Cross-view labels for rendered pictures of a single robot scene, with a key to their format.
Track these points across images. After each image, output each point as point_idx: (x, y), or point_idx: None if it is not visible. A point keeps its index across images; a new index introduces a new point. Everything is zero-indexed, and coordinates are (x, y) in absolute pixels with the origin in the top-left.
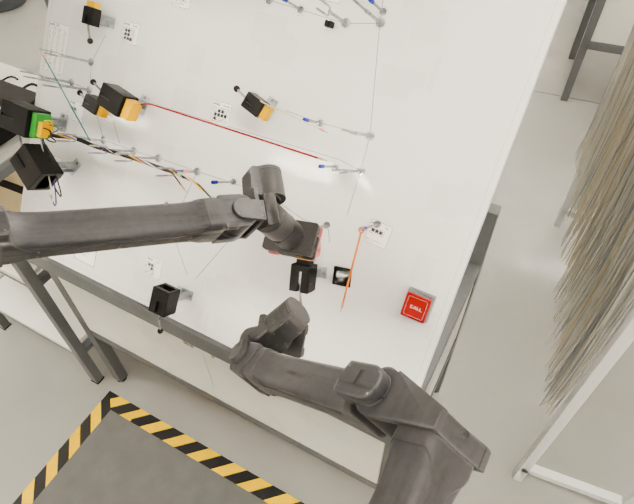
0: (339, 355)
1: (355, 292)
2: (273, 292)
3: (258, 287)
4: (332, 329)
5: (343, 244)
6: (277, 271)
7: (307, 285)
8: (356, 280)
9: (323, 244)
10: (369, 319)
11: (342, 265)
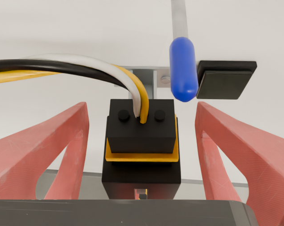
0: (196, 157)
1: (250, 98)
2: (41, 116)
3: (0, 114)
4: (185, 140)
5: (241, 2)
6: (28, 87)
7: (171, 199)
8: (260, 80)
9: (159, 11)
10: (268, 125)
11: (225, 57)
